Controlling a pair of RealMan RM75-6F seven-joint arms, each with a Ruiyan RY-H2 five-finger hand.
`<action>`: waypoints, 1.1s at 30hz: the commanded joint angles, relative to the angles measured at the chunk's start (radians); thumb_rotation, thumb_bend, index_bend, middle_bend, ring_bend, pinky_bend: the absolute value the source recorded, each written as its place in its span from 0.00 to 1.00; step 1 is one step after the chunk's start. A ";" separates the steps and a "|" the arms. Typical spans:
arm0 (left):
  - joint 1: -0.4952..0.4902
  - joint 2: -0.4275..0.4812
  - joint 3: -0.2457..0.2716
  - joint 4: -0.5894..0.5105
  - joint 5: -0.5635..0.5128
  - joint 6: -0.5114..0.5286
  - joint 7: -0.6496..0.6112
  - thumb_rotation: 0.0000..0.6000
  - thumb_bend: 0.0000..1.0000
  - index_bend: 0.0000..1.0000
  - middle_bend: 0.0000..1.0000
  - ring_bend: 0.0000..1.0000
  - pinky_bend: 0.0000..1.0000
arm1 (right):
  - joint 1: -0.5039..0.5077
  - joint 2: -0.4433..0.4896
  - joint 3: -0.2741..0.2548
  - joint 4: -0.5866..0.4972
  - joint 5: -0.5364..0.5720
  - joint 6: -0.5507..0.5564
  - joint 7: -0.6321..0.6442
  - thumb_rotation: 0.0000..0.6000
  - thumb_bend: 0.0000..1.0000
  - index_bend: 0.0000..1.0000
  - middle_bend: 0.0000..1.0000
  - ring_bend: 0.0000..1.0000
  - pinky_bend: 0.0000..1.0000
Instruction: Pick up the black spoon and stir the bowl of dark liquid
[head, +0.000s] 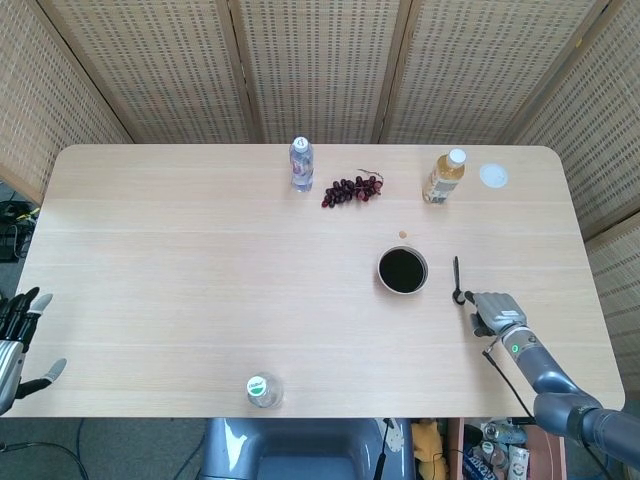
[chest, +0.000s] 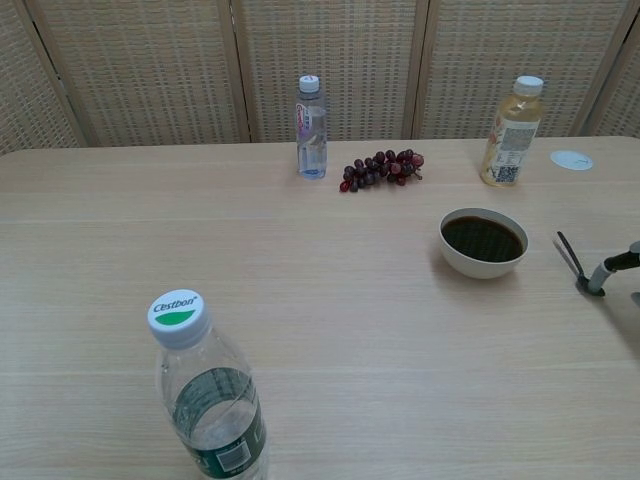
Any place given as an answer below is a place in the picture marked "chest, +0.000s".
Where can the white round disc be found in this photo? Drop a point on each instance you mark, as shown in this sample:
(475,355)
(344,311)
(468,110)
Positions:
(571,160)

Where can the yellow tea bottle white cap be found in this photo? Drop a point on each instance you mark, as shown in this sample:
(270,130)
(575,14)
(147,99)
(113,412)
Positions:
(512,140)

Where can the clear water bottle green label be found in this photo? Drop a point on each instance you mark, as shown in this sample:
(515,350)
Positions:
(210,400)

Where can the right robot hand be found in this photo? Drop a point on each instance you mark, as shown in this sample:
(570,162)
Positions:
(598,277)

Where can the bunch of red grapes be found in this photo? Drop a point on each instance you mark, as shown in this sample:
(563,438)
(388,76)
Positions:
(382,169)

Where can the woven bamboo folding screen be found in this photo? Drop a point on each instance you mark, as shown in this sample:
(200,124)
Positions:
(150,60)

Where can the clear water bottle pink label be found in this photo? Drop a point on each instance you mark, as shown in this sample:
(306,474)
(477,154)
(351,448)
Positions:
(312,135)

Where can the white bowl of coffee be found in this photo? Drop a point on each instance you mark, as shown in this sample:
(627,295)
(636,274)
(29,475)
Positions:
(482,245)

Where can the black spoon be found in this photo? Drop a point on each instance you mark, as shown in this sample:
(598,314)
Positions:
(570,255)

